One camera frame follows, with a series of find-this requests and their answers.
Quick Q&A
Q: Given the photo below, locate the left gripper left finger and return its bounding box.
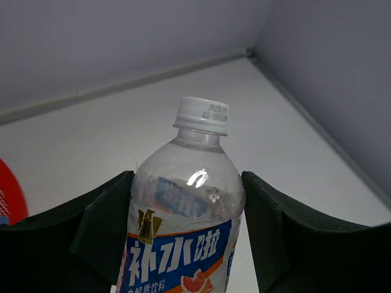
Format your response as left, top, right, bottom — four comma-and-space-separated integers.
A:
1, 171, 134, 292

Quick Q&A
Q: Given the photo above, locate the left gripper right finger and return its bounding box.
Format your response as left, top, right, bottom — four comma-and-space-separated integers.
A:
241, 172, 390, 292

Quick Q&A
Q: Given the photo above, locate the white orange label bottle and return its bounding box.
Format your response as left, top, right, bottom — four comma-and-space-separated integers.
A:
116, 96, 246, 292

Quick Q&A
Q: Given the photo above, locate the red plastic mesh bin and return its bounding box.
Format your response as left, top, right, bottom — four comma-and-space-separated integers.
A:
1, 160, 29, 225

